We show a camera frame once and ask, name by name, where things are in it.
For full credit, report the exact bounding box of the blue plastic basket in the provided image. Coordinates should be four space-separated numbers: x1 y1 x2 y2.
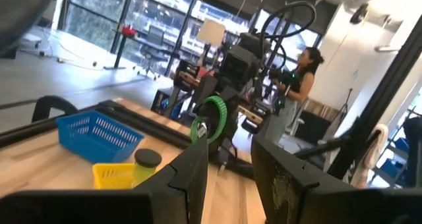
55 110 145 165

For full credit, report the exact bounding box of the beige board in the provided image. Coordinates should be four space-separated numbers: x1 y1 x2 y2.
196 18 227 47

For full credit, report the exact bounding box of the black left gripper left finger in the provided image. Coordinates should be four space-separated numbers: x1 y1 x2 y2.
0 138 209 224

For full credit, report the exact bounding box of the glass jar with black lid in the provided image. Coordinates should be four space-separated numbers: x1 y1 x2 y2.
131 148 163 188

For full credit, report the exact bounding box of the red object on table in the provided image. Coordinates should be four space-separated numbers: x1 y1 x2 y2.
121 25 136 38

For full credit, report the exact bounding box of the black table clamp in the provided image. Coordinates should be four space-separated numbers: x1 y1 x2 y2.
31 95 80 123

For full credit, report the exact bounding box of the yellow plastic basket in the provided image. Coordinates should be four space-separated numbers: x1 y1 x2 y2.
92 163 142 190

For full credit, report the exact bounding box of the person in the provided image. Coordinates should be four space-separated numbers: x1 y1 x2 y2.
260 46 326 146

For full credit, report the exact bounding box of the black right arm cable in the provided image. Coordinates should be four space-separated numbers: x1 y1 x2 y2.
258 0 317 96

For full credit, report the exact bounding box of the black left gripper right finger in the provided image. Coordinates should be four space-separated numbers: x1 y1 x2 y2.
252 136 422 224

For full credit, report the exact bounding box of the green tape roll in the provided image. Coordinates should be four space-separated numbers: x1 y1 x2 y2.
190 95 229 145

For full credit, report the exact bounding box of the black office chair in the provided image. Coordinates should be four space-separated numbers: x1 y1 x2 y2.
138 26 169 80

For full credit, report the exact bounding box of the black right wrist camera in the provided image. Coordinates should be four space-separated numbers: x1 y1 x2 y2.
220 45 261 86

